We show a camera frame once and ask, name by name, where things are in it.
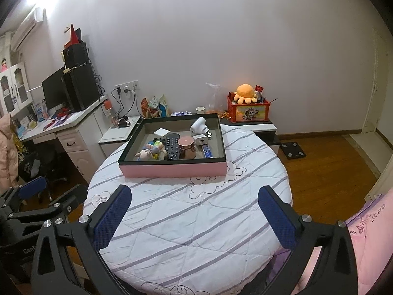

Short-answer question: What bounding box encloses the black computer tower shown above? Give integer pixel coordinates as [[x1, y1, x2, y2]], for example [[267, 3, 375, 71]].
[[62, 63, 100, 112]]

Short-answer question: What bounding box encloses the black power cable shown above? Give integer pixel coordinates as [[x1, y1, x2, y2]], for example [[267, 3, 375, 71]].
[[111, 88, 136, 120]]

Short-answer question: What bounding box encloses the white wall socket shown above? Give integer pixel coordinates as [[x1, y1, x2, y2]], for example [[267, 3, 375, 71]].
[[114, 80, 139, 94]]

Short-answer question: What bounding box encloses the white round plug-in device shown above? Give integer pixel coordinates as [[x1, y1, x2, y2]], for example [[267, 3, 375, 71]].
[[190, 117, 207, 136]]

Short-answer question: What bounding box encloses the blue white box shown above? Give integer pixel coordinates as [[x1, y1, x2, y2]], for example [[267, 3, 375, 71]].
[[35, 100, 48, 121]]

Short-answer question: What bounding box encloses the clear bag of oranges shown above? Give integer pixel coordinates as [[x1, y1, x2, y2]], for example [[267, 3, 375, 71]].
[[205, 82, 228, 115]]

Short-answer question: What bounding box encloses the black remote control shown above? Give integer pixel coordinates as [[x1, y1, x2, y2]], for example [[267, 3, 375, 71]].
[[165, 133, 179, 160]]

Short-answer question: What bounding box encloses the rose gold round jar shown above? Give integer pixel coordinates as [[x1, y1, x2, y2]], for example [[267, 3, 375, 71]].
[[177, 136, 197, 160]]

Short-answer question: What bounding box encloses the pink coat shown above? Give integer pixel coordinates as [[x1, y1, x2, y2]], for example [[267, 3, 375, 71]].
[[0, 114, 19, 188]]

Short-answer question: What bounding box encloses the white door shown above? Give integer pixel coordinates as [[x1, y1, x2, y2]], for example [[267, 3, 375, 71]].
[[362, 26, 390, 135]]

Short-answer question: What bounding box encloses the white charger cube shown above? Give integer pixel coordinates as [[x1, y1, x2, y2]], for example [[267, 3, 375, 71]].
[[193, 132, 213, 147]]

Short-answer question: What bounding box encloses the red cap bottle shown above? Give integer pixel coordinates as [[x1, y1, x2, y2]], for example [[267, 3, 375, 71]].
[[103, 99, 120, 129]]

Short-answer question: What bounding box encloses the white top side cabinet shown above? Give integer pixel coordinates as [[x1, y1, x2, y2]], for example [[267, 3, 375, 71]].
[[98, 116, 144, 159]]

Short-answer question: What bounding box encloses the red storage crate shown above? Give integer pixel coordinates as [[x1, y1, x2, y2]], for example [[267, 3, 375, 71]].
[[226, 94, 271, 124]]

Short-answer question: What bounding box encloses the white glass door cabinet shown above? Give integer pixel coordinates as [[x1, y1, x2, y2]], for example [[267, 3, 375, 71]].
[[0, 61, 33, 117]]

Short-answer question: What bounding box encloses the white desk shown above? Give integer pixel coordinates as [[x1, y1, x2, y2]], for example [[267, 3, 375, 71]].
[[18, 95, 108, 185]]

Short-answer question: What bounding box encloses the pink box with black rim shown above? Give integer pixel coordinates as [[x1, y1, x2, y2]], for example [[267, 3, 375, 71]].
[[118, 113, 227, 179]]

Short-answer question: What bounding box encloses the black monitor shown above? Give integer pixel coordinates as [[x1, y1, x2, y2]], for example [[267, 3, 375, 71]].
[[41, 66, 66, 111]]

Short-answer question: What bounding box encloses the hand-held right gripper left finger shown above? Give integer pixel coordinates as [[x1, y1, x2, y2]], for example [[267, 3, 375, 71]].
[[31, 184, 136, 295]]

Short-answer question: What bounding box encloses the black top low cabinet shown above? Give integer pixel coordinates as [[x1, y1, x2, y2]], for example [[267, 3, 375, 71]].
[[219, 120, 281, 154]]

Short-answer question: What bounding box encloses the black bathroom scale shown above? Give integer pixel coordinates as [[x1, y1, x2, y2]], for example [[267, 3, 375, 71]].
[[280, 141, 307, 160]]

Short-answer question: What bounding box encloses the small pink plush doll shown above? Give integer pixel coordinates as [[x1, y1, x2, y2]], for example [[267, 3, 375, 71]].
[[134, 141, 168, 161]]

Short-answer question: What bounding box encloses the white bedside furniture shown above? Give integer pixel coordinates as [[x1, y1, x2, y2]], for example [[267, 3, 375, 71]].
[[364, 157, 393, 203]]

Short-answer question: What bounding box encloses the yellow blue snack bag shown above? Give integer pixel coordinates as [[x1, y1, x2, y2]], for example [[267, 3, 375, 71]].
[[158, 95, 169, 117]]

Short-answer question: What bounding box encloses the pink printed blanket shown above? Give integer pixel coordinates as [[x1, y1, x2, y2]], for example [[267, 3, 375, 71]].
[[270, 187, 393, 295]]

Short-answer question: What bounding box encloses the white air conditioner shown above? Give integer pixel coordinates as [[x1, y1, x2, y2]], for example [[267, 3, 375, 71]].
[[11, 8, 46, 52]]

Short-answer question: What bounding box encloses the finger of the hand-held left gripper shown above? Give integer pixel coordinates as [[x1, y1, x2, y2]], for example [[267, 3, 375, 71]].
[[6, 184, 88, 223], [0, 177, 48, 219]]

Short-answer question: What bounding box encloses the red triangular folder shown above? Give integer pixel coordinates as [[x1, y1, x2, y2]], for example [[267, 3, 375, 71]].
[[64, 24, 83, 47]]

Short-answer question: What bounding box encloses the black office chair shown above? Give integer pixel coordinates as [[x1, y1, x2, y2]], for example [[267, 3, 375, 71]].
[[18, 150, 70, 203]]

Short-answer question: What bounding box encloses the orange octopus plush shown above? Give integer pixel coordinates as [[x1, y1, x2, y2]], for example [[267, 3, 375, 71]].
[[233, 84, 258, 104]]

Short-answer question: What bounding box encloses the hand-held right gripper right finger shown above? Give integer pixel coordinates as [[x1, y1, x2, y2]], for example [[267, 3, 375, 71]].
[[257, 185, 360, 295]]

